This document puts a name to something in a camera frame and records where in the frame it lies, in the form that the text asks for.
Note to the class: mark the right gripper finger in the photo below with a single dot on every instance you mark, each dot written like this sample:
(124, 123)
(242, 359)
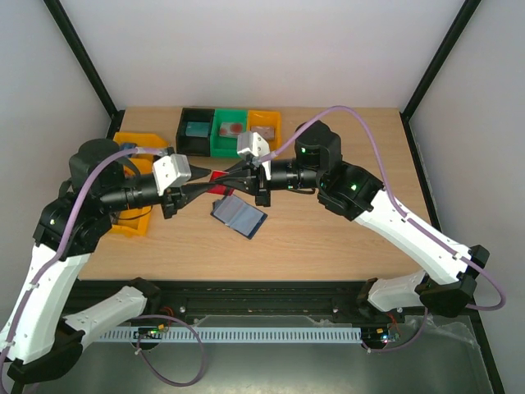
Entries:
(228, 187)
(238, 170)

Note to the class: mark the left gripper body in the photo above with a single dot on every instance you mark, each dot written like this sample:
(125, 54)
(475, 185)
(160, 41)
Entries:
(172, 201)

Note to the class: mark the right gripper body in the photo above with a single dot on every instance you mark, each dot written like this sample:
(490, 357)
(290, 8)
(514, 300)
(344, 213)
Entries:
(262, 182)

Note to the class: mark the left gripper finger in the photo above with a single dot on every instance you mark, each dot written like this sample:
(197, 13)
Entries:
(198, 172)
(196, 189)

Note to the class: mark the blue card holder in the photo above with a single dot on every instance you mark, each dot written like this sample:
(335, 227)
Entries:
(238, 215)

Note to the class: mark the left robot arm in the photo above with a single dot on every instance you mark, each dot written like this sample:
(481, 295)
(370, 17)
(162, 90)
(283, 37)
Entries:
(39, 343)

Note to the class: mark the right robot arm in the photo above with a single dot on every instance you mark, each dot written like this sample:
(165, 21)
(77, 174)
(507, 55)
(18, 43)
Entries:
(448, 272)

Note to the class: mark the red-dotted card stack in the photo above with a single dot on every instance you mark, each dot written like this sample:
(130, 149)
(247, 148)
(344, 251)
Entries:
(231, 129)

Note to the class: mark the grey-pink card stack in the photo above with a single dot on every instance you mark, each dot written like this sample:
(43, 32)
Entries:
(267, 132)

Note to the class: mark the teal card stack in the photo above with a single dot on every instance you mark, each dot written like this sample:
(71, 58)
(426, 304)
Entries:
(197, 129)

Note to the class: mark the blue card stack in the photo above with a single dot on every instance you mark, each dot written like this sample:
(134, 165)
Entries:
(127, 146)

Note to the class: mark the black storage bin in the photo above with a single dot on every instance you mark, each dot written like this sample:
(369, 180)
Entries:
(191, 146)

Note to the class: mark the green storage bin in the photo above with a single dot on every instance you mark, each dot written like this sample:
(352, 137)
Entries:
(221, 147)

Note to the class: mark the small orange storage bin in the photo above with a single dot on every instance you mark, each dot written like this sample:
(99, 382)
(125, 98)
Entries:
(267, 124)

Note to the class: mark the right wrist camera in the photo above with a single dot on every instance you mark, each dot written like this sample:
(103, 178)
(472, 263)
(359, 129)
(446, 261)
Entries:
(253, 148)

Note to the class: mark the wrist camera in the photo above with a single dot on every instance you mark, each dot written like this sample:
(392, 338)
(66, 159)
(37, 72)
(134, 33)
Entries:
(171, 171)
(253, 148)

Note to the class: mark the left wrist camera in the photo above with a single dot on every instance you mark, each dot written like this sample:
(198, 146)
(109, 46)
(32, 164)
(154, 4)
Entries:
(171, 171)

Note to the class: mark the left black frame post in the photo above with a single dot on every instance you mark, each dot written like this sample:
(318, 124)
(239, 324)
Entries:
(73, 40)

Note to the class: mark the black frame post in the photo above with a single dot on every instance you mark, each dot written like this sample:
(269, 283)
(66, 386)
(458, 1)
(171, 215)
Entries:
(73, 40)
(454, 32)

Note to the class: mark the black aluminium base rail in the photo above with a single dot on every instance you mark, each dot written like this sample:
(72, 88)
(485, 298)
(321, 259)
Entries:
(338, 302)

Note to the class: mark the white slotted cable duct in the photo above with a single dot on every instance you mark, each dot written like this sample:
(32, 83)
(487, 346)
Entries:
(315, 335)

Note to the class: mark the right black frame post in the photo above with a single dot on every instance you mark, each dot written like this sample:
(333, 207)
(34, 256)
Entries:
(454, 32)

